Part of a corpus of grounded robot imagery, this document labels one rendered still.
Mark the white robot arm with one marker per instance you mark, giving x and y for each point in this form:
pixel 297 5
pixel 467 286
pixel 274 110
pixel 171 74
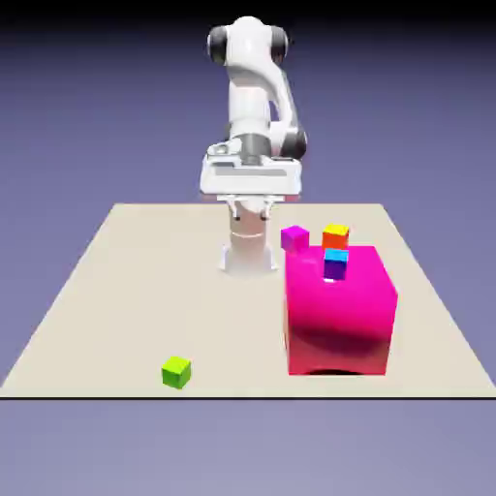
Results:
pixel 248 97

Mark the large pink box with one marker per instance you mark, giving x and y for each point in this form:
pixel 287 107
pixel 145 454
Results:
pixel 341 310

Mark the small magenta cube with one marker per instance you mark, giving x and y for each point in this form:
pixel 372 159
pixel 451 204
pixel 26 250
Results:
pixel 294 237

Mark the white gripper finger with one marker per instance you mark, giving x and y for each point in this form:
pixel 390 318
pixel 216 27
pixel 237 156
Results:
pixel 234 208
pixel 266 209

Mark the small green cube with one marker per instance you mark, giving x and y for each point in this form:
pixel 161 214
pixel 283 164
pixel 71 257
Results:
pixel 176 372

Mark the small orange cube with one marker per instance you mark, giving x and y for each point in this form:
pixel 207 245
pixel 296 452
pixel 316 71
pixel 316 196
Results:
pixel 335 237

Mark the small blue cube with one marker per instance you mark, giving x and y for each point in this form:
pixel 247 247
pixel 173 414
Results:
pixel 335 264

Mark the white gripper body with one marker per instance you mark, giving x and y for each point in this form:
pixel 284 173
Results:
pixel 250 182

